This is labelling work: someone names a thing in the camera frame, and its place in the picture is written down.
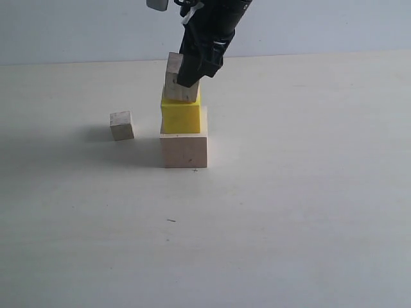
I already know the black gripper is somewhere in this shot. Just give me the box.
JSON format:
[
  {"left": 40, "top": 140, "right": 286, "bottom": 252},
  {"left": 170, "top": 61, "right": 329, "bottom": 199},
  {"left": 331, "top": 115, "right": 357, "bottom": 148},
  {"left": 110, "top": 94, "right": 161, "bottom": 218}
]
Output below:
[{"left": 177, "top": 0, "right": 252, "bottom": 88}]

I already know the medium wooden cube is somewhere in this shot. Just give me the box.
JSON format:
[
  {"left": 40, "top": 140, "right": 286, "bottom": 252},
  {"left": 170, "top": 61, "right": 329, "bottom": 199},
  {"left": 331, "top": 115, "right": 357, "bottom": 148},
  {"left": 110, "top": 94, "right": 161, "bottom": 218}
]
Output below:
[{"left": 164, "top": 52, "right": 200, "bottom": 103}]

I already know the yellow cube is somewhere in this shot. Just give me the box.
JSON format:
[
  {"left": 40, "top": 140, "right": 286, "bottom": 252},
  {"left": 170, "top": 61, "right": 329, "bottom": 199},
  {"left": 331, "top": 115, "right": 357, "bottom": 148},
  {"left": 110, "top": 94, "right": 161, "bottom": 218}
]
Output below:
[{"left": 161, "top": 89, "right": 201, "bottom": 134}]

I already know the large wooden cube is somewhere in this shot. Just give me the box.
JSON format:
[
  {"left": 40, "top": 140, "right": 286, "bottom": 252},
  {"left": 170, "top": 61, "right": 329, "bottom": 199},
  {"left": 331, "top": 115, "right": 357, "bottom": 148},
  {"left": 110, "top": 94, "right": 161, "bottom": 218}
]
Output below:
[{"left": 159, "top": 107, "right": 208, "bottom": 169}]

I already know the small wooden cube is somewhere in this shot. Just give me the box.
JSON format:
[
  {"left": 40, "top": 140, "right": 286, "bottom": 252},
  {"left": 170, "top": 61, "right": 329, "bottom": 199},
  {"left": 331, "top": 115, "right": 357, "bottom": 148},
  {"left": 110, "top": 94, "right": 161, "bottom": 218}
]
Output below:
[{"left": 110, "top": 111, "right": 134, "bottom": 141}]

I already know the black cable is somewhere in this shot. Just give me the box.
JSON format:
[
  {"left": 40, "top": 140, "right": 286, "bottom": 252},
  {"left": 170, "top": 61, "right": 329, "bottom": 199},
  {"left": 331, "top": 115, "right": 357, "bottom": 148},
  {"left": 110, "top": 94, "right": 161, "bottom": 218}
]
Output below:
[{"left": 173, "top": 0, "right": 206, "bottom": 25}]

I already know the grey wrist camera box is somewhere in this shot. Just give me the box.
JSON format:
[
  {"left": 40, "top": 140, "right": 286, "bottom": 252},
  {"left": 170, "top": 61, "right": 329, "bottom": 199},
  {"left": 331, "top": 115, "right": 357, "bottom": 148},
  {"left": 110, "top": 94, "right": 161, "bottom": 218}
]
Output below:
[{"left": 146, "top": 0, "right": 169, "bottom": 12}]

